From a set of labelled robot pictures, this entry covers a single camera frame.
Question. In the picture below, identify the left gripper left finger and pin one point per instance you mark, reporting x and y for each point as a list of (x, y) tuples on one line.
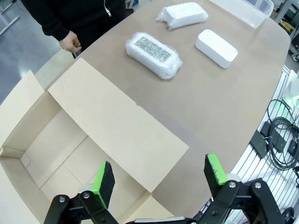
[(102, 186)]

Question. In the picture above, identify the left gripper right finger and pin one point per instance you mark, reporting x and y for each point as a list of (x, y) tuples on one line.
[(217, 177)]

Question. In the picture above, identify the small white box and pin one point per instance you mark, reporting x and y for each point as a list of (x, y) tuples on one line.
[(215, 46)]

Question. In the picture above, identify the bubble-wrapped clock speckled grey face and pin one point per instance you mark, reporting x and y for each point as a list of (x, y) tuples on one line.
[(149, 50)]

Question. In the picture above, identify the bubble-wrapped white clock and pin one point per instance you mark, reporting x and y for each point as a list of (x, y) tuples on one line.
[(184, 14)]

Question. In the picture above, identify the person's right forearm black sleeve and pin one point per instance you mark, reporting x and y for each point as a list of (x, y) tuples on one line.
[(53, 32)]

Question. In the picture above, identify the person's right hand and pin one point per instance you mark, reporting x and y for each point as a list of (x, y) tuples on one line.
[(70, 43)]

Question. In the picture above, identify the white slatted aluminium base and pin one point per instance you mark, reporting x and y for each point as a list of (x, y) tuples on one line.
[(247, 168)]

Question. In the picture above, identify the black power adapter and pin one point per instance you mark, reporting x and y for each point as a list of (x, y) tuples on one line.
[(274, 136), (294, 147), (258, 144)]

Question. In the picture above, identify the open cardboard box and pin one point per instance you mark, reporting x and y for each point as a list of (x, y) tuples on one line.
[(105, 116)]

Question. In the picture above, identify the clear plastic container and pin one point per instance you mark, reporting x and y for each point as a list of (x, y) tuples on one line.
[(257, 14)]

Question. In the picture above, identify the person in black hoodie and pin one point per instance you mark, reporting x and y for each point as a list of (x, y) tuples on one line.
[(74, 11)]

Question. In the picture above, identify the aluminium frame shelf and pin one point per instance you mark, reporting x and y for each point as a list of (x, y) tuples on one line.
[(283, 9)]

